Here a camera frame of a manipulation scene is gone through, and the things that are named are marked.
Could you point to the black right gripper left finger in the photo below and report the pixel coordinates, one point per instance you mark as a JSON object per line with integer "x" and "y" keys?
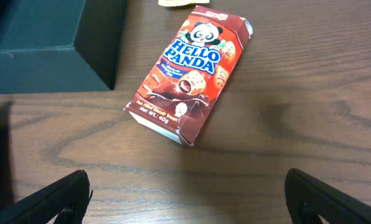
{"x": 64, "y": 201}

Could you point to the Hello Panda biscuit box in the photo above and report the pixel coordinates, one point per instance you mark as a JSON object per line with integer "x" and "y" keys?
{"x": 181, "y": 89}

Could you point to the yellow orange snack packet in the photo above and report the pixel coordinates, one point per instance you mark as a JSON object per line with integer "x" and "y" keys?
{"x": 175, "y": 3}

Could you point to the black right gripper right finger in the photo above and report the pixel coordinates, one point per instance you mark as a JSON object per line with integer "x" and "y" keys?
{"x": 310, "y": 200}

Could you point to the dark green open box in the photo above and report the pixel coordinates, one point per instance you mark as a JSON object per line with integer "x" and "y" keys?
{"x": 49, "y": 46}

